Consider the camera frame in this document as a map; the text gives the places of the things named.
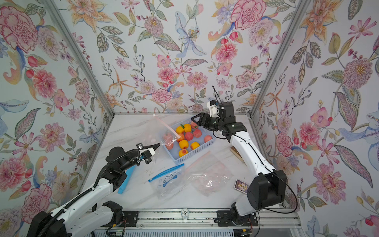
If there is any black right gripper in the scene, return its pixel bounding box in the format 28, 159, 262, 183
193, 114, 227, 133

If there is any clear pink-zipper zip bag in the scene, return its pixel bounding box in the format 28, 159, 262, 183
142, 115, 180, 149

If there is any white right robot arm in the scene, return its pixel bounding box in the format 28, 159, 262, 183
191, 100, 287, 217

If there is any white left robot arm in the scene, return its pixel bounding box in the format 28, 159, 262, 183
27, 143, 160, 237

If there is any pink peach in basket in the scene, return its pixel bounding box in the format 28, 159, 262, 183
185, 132, 194, 141

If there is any yellow peach in basket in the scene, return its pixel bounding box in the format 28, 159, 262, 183
176, 126, 185, 134

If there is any yellow red peach front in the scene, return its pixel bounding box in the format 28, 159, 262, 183
178, 149, 188, 158

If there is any clear blue-zipper zip bag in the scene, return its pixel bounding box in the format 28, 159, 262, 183
149, 164, 186, 199

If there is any crumpled clear pink bag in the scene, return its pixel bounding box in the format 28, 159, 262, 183
184, 152, 233, 197

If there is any light blue perforated basket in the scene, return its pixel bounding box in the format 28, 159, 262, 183
164, 119, 216, 165

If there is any blue toy microphone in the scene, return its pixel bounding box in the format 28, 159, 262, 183
117, 165, 137, 195

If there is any wooden chessboard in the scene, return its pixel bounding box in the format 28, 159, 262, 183
230, 146, 245, 165

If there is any aluminium left corner post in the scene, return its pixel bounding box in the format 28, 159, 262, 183
41, 0, 115, 119

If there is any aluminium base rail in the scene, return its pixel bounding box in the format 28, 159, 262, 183
89, 208, 305, 237

